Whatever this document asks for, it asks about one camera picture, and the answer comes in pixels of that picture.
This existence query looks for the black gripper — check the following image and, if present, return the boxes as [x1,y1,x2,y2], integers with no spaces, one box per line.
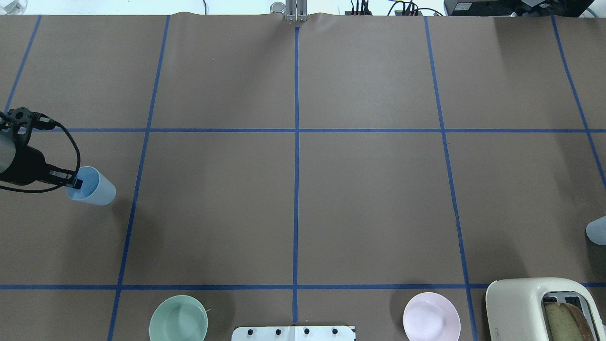
[0,144,83,189]

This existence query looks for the light blue cup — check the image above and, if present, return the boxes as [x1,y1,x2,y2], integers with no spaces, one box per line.
[585,216,606,246]
[65,166,116,206]

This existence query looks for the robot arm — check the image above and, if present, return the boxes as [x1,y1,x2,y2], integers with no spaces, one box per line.
[1,123,84,194]

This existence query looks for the green bowl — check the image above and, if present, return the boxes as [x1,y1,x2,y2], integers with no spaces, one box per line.
[149,295,209,341]

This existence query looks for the small metal tin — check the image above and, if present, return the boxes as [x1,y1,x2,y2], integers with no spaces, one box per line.
[270,1,286,14]

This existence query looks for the pink bowl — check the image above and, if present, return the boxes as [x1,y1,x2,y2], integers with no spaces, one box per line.
[402,292,461,341]

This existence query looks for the cream toaster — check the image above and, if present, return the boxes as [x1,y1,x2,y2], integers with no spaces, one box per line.
[485,277,605,341]

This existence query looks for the bread slice in toaster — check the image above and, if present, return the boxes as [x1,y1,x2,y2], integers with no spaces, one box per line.
[544,302,596,341]

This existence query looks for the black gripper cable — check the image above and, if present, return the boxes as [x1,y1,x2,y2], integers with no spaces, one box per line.
[0,121,81,193]

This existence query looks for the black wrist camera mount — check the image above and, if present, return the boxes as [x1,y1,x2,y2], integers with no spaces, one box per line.
[0,107,57,147]

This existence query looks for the aluminium frame post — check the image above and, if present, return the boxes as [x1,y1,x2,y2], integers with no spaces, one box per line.
[284,0,309,22]

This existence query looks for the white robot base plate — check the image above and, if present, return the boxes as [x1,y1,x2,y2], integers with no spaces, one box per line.
[231,325,356,341]

